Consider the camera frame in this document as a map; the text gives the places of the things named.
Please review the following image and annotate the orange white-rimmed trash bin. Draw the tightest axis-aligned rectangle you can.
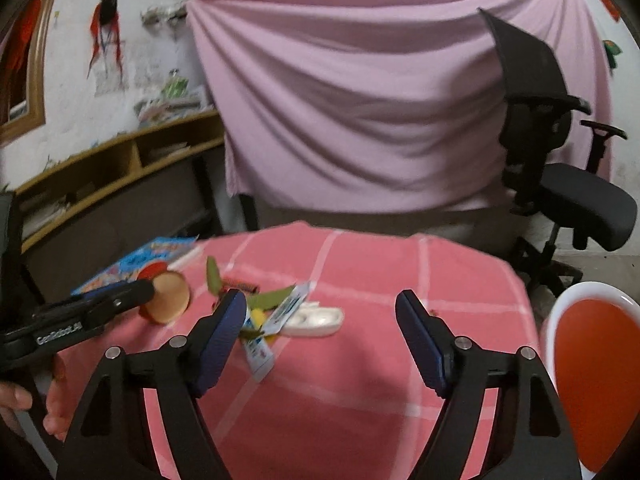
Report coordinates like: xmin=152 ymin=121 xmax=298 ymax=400
xmin=540 ymin=281 xmax=639 ymax=479

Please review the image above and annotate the green hanging cap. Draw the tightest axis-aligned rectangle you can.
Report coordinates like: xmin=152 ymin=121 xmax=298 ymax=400
xmin=603 ymin=39 xmax=622 ymax=70

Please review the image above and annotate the wooden wall shelf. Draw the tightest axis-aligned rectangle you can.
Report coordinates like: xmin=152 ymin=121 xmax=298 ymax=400
xmin=8 ymin=109 xmax=227 ymax=291

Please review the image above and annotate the red black hanging ornament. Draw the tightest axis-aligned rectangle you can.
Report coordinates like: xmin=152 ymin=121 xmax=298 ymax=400
xmin=88 ymin=0 xmax=124 ymax=78

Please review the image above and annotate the green leaf scrap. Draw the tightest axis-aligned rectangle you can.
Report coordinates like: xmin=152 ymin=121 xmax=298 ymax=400
xmin=246 ymin=285 xmax=295 ymax=311

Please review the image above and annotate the blue white strip wrapper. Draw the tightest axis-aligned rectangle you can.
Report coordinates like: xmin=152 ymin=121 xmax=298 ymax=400
xmin=260 ymin=282 xmax=311 ymax=336

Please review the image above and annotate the pink checked tablecloth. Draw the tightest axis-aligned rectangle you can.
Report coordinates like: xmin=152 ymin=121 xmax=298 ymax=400
xmin=56 ymin=220 xmax=544 ymax=480

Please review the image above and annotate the wooden framed window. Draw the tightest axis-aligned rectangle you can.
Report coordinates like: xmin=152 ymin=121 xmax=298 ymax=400
xmin=1 ymin=0 xmax=54 ymax=146

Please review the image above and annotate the pink hanging sheet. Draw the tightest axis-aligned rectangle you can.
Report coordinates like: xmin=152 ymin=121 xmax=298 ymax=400
xmin=188 ymin=0 xmax=612 ymax=214

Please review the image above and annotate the stack of books on shelf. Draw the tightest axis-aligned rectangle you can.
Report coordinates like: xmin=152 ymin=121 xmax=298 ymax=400
xmin=134 ymin=86 xmax=214 ymax=127

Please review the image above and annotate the red paper cup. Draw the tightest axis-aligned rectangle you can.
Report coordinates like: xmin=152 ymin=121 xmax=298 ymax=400
xmin=137 ymin=261 xmax=191 ymax=325

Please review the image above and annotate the white plastic case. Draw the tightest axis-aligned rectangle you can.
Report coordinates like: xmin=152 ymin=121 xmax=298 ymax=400
xmin=280 ymin=304 xmax=345 ymax=338

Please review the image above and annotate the green glass bottle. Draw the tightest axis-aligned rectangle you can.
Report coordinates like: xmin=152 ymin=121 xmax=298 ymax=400
xmin=162 ymin=68 xmax=189 ymax=100

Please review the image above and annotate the black mesh office chair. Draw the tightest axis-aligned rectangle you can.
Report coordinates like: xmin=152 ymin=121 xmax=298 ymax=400
xmin=480 ymin=11 xmax=638 ymax=296

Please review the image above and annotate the person's left hand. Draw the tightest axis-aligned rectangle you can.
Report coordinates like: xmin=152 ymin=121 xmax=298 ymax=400
xmin=1 ymin=356 xmax=72 ymax=442

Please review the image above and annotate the colourful children's book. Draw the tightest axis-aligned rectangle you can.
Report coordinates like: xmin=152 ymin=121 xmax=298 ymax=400
xmin=72 ymin=237 xmax=198 ymax=295

